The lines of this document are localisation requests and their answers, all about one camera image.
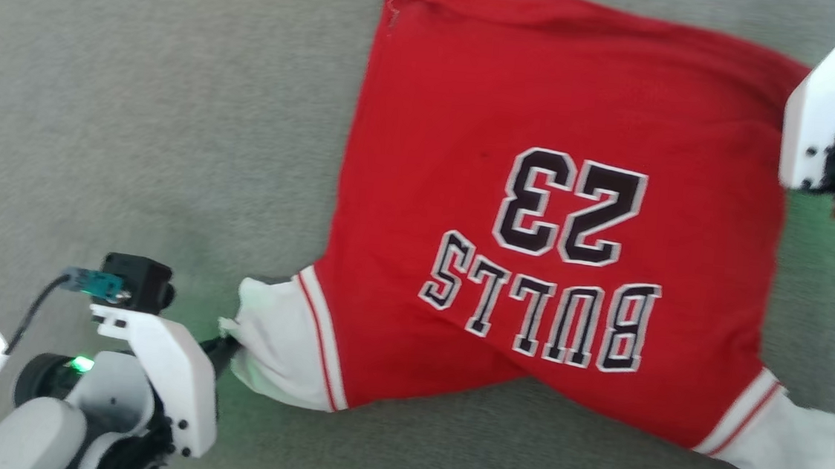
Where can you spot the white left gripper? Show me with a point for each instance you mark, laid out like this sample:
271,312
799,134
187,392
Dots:
182,380

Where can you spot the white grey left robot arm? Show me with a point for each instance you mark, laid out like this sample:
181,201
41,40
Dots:
30,428

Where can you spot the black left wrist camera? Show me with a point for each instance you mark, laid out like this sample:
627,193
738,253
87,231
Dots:
138,283

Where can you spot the red Bulls 23 jersey shirt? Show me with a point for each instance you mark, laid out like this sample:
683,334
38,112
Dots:
471,119

